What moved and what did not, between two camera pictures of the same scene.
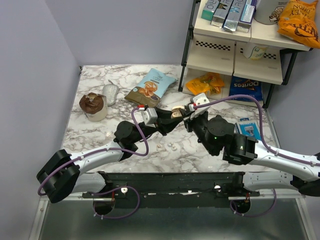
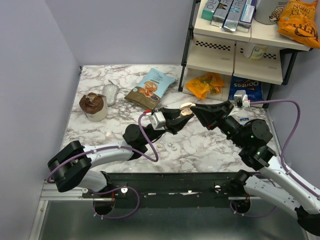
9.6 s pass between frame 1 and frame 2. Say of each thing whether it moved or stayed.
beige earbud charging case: moved
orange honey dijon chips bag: stayed
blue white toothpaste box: stayed
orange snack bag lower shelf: stayed
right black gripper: moved
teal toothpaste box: stayed
